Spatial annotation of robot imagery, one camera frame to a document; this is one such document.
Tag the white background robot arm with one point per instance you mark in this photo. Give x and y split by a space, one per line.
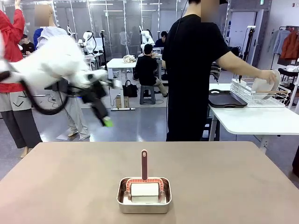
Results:
146 36
88 40

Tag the white framed background desk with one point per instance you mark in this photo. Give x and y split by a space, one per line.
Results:
95 58

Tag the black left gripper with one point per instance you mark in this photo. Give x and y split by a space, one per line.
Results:
95 98

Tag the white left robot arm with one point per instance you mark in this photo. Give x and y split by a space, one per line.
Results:
60 58

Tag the mannequin in red jacket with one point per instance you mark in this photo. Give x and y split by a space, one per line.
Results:
14 105

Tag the black clothes rack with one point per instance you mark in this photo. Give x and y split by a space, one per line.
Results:
273 63

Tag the person in blue hoodie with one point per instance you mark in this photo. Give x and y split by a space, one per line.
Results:
35 37

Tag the black light stand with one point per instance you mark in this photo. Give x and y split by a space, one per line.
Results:
104 51

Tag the orange hanging jacket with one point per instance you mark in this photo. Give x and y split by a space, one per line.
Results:
290 46

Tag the rectangular metal tin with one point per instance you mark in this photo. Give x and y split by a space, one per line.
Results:
144 208

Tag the person in black t-shirt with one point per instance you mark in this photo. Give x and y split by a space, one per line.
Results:
187 70

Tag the grey hanging shirt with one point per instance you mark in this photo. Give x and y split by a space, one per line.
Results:
279 42

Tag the white side table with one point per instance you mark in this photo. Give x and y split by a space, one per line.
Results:
257 119

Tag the cardboard box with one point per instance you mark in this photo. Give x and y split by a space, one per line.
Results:
122 102

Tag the seated person in black clothes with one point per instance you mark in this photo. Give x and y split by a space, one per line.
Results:
146 67

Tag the seated person in black cap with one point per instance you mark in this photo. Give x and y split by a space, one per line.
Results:
28 46

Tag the person's right forearm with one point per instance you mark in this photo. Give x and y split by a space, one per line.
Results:
245 68

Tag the dark grey step stool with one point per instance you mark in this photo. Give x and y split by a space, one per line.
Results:
209 130

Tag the black camera tripod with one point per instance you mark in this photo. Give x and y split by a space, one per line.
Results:
250 42

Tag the black tote bag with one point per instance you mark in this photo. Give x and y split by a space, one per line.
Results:
130 89

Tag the white background table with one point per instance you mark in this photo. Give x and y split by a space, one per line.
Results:
116 63

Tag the person's right hand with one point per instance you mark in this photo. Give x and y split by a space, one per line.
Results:
268 76

